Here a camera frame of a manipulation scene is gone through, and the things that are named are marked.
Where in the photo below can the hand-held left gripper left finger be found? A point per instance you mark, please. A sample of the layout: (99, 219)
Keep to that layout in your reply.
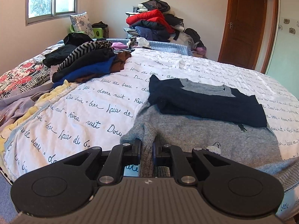
(139, 154)

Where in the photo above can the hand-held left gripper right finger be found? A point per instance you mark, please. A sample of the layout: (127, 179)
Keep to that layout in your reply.
(154, 154)

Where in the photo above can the grey sweater with navy sleeves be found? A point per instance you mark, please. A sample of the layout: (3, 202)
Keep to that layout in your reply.
(210, 130)

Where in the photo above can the pile of assorted clothes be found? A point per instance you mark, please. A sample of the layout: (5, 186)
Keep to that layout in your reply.
(186, 35)

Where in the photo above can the white quilt with script print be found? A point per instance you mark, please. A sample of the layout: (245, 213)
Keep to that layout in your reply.
(81, 112)

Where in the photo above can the royal blue garment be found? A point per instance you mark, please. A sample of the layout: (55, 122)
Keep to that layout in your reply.
(93, 71)

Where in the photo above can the pale yellow cloth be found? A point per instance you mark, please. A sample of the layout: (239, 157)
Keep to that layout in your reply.
(59, 88)

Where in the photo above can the black folded garment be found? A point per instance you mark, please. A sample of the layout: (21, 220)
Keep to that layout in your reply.
(95, 58)

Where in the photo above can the light blue knit blanket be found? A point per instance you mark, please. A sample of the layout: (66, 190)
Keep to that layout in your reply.
(168, 46)

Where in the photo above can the pink garment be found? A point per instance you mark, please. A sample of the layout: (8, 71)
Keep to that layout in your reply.
(118, 44)

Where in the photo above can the white crumpled cloth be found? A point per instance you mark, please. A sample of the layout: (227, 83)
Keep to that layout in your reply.
(142, 41)

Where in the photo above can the black white chevron garment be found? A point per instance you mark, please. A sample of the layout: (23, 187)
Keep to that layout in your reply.
(77, 53)

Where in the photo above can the navy blue jacket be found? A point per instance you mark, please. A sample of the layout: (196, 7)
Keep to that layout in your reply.
(149, 33)

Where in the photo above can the green plastic seat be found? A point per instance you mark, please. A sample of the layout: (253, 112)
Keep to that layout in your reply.
(97, 32)

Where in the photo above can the black puffer jacket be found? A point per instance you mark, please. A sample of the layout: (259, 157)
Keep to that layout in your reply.
(149, 24)

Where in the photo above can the lavender cloth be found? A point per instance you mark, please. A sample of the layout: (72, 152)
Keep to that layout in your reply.
(18, 102)

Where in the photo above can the black crumpled garment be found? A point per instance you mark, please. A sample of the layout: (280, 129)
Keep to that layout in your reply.
(76, 38)

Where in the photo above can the dark fabric bag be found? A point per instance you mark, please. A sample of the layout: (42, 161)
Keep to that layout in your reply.
(100, 25)

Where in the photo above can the red puffer jacket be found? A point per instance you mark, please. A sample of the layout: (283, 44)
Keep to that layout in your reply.
(149, 16)

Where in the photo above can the red floral zebra blanket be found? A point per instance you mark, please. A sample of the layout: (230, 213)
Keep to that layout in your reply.
(21, 77)

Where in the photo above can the floral white pillow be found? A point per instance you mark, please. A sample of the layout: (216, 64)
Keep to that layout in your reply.
(81, 22)

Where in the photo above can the brown wooden door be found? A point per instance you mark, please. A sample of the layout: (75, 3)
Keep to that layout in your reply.
(247, 23)

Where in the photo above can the pale wardrobe panel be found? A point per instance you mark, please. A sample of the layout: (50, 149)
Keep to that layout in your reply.
(285, 56)

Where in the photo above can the sliding glass window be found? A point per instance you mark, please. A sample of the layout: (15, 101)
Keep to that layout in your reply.
(42, 0)

